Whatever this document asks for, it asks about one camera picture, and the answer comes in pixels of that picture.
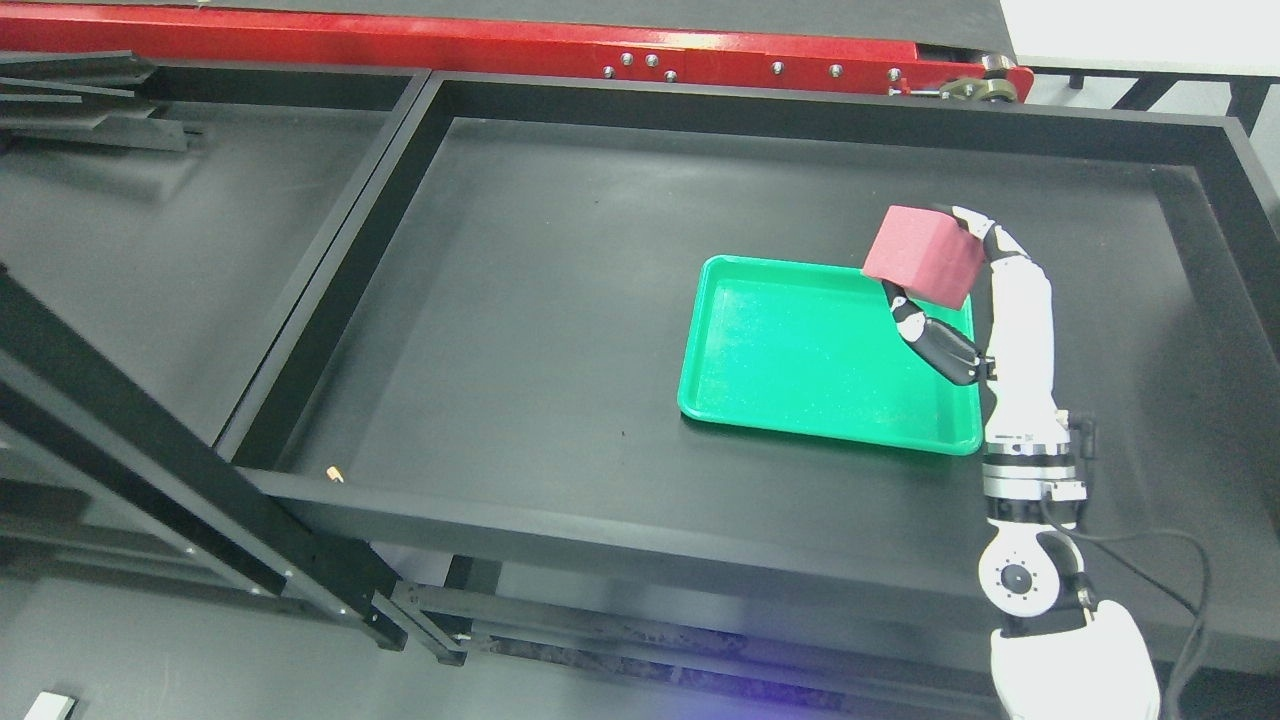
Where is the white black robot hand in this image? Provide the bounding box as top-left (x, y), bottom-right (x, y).
top-left (878, 205), bottom-right (1070, 457)

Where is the pink foam block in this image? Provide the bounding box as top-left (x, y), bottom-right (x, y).
top-left (861, 205), bottom-right (986, 310)

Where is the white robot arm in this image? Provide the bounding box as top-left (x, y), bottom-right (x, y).
top-left (977, 411), bottom-right (1211, 719)

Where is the green plastic tray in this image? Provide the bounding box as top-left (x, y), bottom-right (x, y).
top-left (676, 255), bottom-right (984, 456)

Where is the black metal shelf right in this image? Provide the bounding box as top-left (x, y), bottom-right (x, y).
top-left (220, 74), bottom-right (1277, 674)

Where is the black metal shelf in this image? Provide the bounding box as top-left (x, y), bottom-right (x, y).
top-left (3, 53), bottom-right (466, 665)
top-left (220, 74), bottom-right (1277, 674)

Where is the black metal shelf left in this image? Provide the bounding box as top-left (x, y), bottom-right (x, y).
top-left (3, 53), bottom-right (466, 665)

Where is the white table leg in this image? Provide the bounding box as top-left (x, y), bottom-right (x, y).
top-left (24, 691), bottom-right (77, 720)

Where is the red conveyor frame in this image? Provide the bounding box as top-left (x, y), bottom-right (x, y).
top-left (1, 1), bottom-right (1036, 101)

